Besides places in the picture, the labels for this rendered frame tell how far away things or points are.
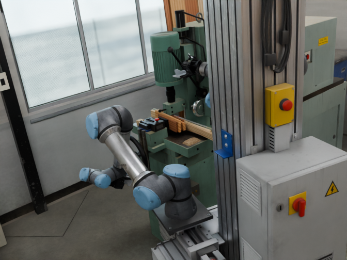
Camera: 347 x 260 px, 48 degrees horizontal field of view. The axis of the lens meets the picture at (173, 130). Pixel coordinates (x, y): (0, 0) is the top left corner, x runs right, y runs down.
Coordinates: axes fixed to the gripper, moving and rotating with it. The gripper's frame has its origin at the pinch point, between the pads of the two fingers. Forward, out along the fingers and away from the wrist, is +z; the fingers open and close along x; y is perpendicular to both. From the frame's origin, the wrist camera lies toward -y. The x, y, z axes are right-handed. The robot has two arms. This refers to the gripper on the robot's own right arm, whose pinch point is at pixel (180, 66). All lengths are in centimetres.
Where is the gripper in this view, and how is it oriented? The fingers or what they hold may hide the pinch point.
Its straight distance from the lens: 221.1
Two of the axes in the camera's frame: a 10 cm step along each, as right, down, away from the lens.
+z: -6.2, -2.4, 7.4
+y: -5.2, -5.8, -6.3
